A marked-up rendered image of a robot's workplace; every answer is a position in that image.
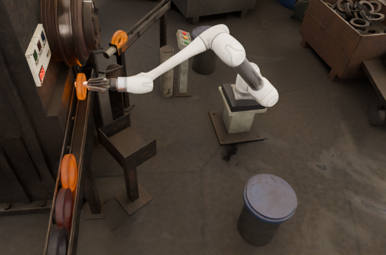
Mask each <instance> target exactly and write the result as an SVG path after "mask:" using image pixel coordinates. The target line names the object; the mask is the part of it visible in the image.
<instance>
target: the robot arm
mask: <svg viewBox="0 0 386 255"><path fill-rule="evenodd" d="M208 49H212V50H213V51H214V52H215V53H216V55H217V56H218V57H219V58H220V59H221V60H222V61H223V62H224V63H226V64H227V65H228V66H230V67H233V68H234V69H235V71H236V72H237V73H238V75H237V79H236V85H234V84H232V85H231V86H230V87H231V88H232V90H233V93H234V99H235V100H239V99H253V100H256V101H257V102H258V103H259V104H260V105H262V106H265V107H271V106H273V105H274V104H275V103H276V102H277V101H278V97H279V96H278V93H277V90H276V89H275V88H274V86H273V85H271V84H270V82H269V81H268V80H267V79H266V78H264V77H262V76H261V74H260V70H259V68H258V66H257V65H256V64H255V63H250V62H248V60H247V59H246V57H245V56H246V54H245V50H244V48H243V46H242V45H241V44H240V43H239V42H238V41H237V40H236V39H235V38H234V37H232V36H231V35H229V29H228V27H227V26H226V25H223V24H220V25H216V26H213V27H211V28H209V29H207V30H206V31H204V32H203V33H202V34H200V35H199V36H198V37H197V38H196V39H195V40H194V41H193V42H191V43H190V44H189V45H188V46H187V47H185V48H184V49H183V50H181V51H180V52H179V53H177V54H176V55H174V56H172V57H171V58H170V59H168V60H167V61H165V62H164V63H162V64H161V65H160V66H158V67H157V68H155V69H153V70H151V71H150V72H147V73H143V72H142V73H140V74H138V75H136V76H131V77H118V79H116V78H111V79H106V77H105V76H103V77H101V78H93V79H89V81H87V82H83V87H87V88H88V90H91V91H98V92H102V93H105V91H106V90H111V91H117V90H118V92H131V93H134V94H142V93H147V92H150V91H152V90H153V80H154V79H155V78H157V77H158V76H160V75H161V74H163V73H165V72H166V71H168V70H170V69H171V68H173V67H175V66H176V65H178V64H180V63H181V62H183V61H185V60H187V59H188V58H190V57H192V56H194V55H197V54H199V53H201V52H204V51H206V50H208Z"/></svg>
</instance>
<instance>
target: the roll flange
mask: <svg viewBox="0 0 386 255"><path fill-rule="evenodd" d="M40 20H41V24H42V25H43V28H44V32H45V35H46V38H47V42H48V45H49V48H50V52H51V58H52V60H54V61H65V63H66V64H67V65H68V66H69V67H73V66H74V65H71V64H69V62H68V61H67V59H66V58H65V55H64V52H63V48H62V45H61V40H60V34H59V26H58V20H57V0H40Z"/></svg>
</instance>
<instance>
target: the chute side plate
mask: <svg viewBox="0 0 386 255"><path fill-rule="evenodd" d="M92 78H96V77H95V71H94V72H93V76H92ZM94 92H95V91H90V100H89V105H88V114H87V123H86V132H85V137H84V147H83V155H82V164H81V170H80V180H79V188H78V197H77V202H76V211H75V221H74V229H73V234H72V243H71V252H70V255H76V249H77V243H78V234H79V224H80V213H81V208H82V197H83V188H84V178H85V172H86V153H87V152H88V142H89V136H90V126H91V116H92V106H93V100H94Z"/></svg>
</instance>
